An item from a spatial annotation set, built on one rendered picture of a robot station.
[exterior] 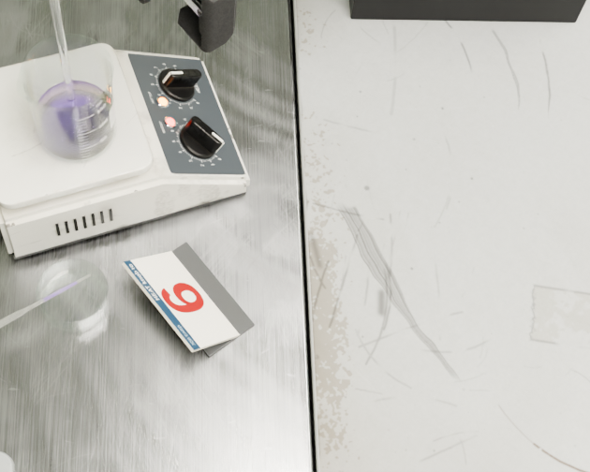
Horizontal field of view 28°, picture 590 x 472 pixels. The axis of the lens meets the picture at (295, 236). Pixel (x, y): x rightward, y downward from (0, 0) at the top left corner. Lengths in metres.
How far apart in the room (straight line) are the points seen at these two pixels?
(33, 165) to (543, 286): 0.42
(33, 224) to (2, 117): 0.08
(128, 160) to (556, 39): 0.43
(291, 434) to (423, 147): 0.28
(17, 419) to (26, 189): 0.17
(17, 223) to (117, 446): 0.18
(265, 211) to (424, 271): 0.14
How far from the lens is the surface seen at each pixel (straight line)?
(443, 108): 1.04
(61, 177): 0.89
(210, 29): 0.74
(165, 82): 0.96
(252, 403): 0.91
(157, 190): 0.91
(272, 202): 0.97
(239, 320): 0.92
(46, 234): 0.92
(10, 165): 0.90
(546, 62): 1.10
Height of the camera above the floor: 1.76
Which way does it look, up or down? 63 degrees down
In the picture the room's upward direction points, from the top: 10 degrees clockwise
